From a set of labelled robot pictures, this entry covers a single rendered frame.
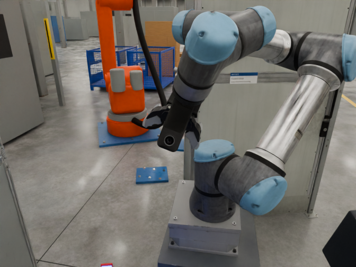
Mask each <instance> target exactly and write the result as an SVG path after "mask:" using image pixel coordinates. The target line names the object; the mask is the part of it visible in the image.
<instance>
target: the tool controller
mask: <svg viewBox="0 0 356 267"><path fill-rule="evenodd" d="M322 251H323V254H324V255H325V257H326V259H327V261H328V263H329V265H330V267H356V210H350V211H349V212H348V213H347V214H346V216H345V217H344V219H343V220H342V222H341V223H340V224H339V226H338V228H337V229H336V231H335V232H334V233H333V235H332V236H331V238H330V239H329V240H328V242H327V243H326V245H325V246H324V248H323V249H322Z"/></svg>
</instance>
